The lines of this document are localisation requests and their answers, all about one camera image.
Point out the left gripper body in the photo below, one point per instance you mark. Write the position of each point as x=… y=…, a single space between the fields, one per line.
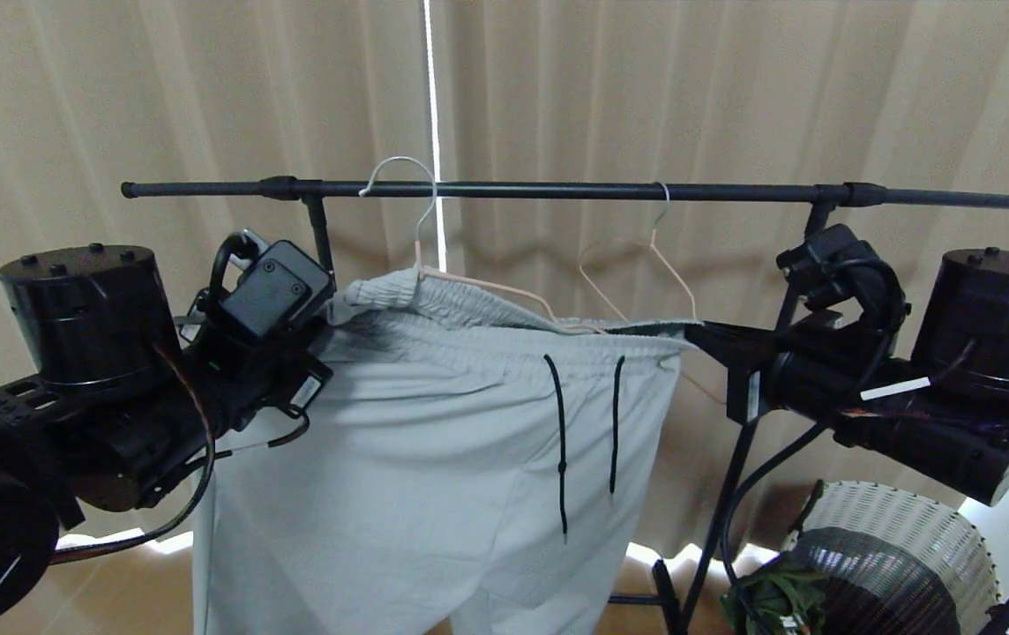
x=152 y=450

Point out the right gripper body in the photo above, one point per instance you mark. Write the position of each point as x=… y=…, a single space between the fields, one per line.
x=910 y=432

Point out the pale grey shorts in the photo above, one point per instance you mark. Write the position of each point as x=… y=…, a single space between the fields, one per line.
x=399 y=459

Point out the pink clothes hanger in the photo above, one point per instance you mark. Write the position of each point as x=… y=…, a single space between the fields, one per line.
x=487 y=284
x=676 y=273

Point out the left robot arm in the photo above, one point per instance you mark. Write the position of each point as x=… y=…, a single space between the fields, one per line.
x=81 y=309

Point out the white laundry basket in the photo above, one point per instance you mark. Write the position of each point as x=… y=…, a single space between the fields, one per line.
x=910 y=520

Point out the black clothes rack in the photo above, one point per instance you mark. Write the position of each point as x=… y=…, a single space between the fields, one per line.
x=557 y=190

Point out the green garment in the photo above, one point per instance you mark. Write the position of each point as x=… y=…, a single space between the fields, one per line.
x=773 y=595

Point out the beige curtain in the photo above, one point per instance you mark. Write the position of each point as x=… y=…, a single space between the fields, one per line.
x=734 y=88

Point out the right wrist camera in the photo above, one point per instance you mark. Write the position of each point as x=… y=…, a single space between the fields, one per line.
x=831 y=265

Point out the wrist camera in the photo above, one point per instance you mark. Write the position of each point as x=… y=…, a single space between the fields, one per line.
x=831 y=265
x=280 y=291

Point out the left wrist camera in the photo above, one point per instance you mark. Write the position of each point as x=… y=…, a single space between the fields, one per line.
x=280 y=291

